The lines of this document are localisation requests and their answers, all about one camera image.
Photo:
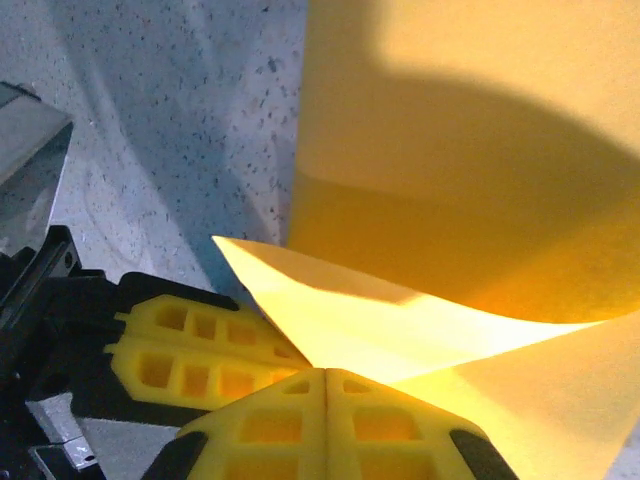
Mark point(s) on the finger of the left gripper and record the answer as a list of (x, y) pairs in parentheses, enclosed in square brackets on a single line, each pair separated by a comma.
[(210, 327), (200, 380)]

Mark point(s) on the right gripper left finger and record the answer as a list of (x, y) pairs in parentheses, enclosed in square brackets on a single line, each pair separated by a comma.
[(270, 435)]

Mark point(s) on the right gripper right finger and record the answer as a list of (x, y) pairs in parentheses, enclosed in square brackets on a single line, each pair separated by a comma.
[(390, 440)]

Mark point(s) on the yellow paper sheet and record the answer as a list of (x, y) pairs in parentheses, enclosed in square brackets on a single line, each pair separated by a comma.
[(450, 150)]

